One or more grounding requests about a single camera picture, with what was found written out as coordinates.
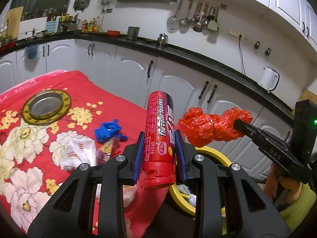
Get red bowl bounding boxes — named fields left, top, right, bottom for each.
left=107, top=30, right=120, bottom=38

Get white base cabinets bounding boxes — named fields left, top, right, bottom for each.
left=0, top=38, right=296, bottom=159

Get grey twin canisters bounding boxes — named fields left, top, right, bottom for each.
left=126, top=26, right=140, bottom=40

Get gold rimmed metal plate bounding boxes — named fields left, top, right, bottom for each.
left=22, top=89, right=72, bottom=126

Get red plastic bag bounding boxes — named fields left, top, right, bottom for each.
left=178, top=107, right=253, bottom=148

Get red cylindrical snack can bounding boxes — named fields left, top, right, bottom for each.
left=142, top=91, right=176, bottom=190

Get white electric kettle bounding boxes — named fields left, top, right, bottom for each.
left=257, top=67, right=280, bottom=93

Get blue hanging cloth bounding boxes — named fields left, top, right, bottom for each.
left=25, top=45, right=38, bottom=60

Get hanging pot lid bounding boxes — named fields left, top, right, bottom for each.
left=73, top=0, right=90, bottom=12

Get blue glove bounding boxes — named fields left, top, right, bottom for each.
left=94, top=119, right=128, bottom=143

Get white plastic bag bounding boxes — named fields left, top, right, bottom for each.
left=60, top=135, right=97, bottom=171

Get red floral table blanket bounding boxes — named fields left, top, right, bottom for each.
left=0, top=69, right=184, bottom=236

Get yellow rimmed trash bin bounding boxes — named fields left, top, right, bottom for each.
left=169, top=145, right=233, bottom=217

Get orange purple snack packet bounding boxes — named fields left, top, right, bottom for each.
left=96, top=136, right=119, bottom=165

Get right hand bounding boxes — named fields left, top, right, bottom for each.
left=263, top=163, right=302, bottom=204

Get hanging utensil rack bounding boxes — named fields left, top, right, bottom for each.
left=167, top=0, right=227, bottom=33

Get steel kettle pot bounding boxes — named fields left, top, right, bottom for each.
left=157, top=33, right=169, bottom=46

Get wooden cutting board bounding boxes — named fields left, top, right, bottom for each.
left=4, top=7, right=24, bottom=39

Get wall power socket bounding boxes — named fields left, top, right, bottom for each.
left=229, top=29, right=244, bottom=40

